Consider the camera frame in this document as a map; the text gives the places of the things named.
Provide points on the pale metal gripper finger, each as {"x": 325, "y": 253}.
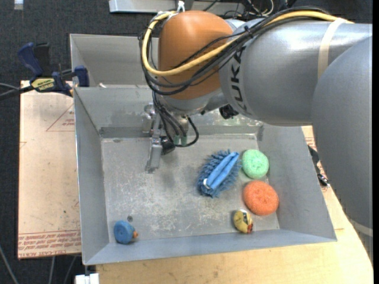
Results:
{"x": 154, "y": 158}

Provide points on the grey metal bin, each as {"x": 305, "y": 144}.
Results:
{"x": 165, "y": 194}

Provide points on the blue fluffy duster mitt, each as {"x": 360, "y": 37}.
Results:
{"x": 220, "y": 173}

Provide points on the blue toy with orange tip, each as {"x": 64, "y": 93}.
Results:
{"x": 122, "y": 232}

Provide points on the green round sponge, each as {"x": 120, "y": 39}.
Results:
{"x": 255, "y": 164}

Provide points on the brown cardboard board red print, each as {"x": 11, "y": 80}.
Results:
{"x": 47, "y": 173}

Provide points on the yellow toy figure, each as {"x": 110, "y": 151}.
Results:
{"x": 242, "y": 221}

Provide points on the orange round sponge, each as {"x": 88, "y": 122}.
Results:
{"x": 260, "y": 198}

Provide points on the black cylinder on white bracket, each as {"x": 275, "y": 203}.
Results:
{"x": 228, "y": 111}

